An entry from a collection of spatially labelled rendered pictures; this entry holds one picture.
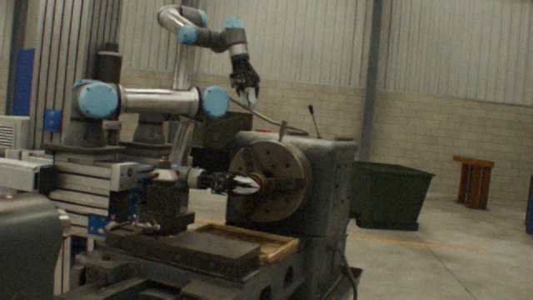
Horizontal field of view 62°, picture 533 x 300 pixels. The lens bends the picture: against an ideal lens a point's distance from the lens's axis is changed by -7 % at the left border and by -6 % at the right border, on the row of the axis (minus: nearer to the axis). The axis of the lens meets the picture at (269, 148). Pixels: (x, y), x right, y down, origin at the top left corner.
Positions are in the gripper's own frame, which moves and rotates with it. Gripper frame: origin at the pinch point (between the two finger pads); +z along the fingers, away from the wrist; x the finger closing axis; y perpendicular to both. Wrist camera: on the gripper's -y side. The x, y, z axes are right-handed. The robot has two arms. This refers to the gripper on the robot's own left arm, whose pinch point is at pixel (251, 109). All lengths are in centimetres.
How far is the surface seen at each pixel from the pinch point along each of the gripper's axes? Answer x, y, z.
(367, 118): -89, -994, -39
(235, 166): -11.2, -0.9, 20.1
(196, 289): 7, 73, 47
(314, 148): 17.1, -16.6, 18.9
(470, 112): 160, -1081, -8
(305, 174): 15.6, -2.2, 27.9
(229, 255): 12, 63, 42
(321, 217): 15, -16, 46
